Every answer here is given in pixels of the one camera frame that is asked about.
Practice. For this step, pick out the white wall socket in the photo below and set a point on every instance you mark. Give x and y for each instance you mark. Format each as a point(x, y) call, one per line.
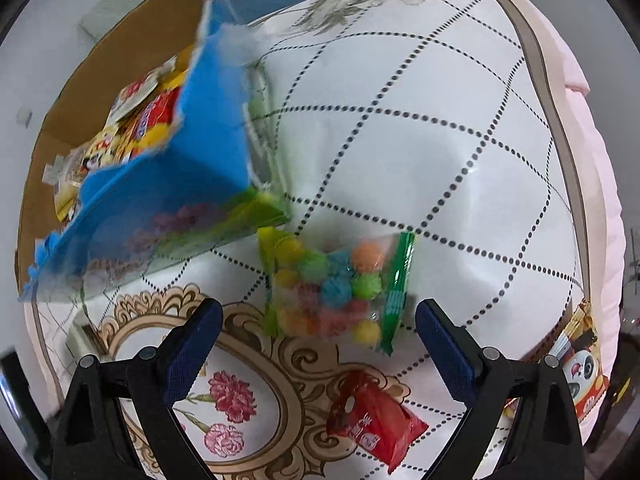
point(22, 116)

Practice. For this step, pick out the white diamond pattern quilt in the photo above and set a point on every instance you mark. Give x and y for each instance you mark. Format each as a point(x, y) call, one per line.
point(450, 160)

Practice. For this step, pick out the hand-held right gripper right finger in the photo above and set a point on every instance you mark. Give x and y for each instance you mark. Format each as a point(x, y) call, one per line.
point(445, 355)

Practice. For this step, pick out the orange panda snack packet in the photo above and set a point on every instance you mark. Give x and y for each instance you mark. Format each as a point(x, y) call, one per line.
point(95, 160)
point(582, 365)

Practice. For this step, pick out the white silver snack packet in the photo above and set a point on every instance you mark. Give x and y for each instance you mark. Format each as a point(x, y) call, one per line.
point(80, 342)

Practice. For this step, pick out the cardboard box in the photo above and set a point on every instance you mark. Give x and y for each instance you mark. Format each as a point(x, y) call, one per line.
point(220, 125)

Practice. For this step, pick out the colourful candy ball bag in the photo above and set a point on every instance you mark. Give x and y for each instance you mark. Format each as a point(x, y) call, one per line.
point(340, 290)

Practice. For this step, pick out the red triangular snack packet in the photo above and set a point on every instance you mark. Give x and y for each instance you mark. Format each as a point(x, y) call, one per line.
point(380, 425)

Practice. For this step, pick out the yellow snack packet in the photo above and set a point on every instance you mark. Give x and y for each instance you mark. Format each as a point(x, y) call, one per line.
point(147, 140)

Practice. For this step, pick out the red square snack packet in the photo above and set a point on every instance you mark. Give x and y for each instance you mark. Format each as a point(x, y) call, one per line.
point(162, 107)

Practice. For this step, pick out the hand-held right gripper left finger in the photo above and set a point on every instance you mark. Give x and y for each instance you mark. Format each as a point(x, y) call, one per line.
point(195, 355)

